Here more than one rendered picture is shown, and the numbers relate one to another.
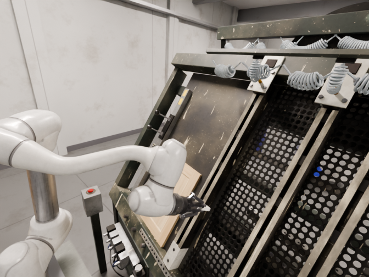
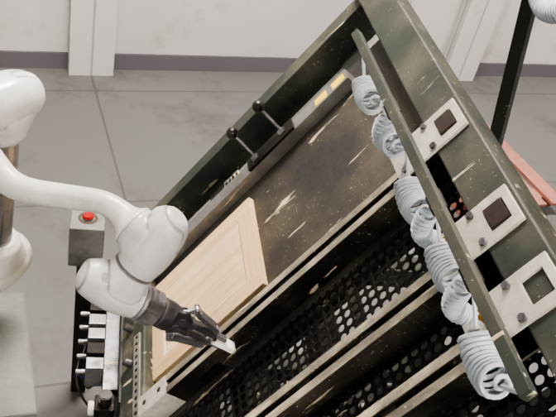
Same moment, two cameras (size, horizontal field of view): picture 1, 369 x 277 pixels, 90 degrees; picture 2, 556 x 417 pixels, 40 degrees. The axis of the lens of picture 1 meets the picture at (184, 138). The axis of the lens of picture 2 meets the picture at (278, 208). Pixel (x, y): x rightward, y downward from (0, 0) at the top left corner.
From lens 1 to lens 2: 1.12 m
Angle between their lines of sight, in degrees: 24
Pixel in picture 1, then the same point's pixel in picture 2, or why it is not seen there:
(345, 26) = not seen: outside the picture
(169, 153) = (149, 230)
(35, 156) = not seen: outside the picture
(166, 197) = (127, 290)
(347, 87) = (470, 246)
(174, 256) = (154, 400)
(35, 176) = not seen: outside the picture
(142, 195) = (92, 272)
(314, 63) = (483, 170)
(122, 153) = (88, 200)
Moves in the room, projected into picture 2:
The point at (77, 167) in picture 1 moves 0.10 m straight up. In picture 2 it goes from (27, 197) to (27, 161)
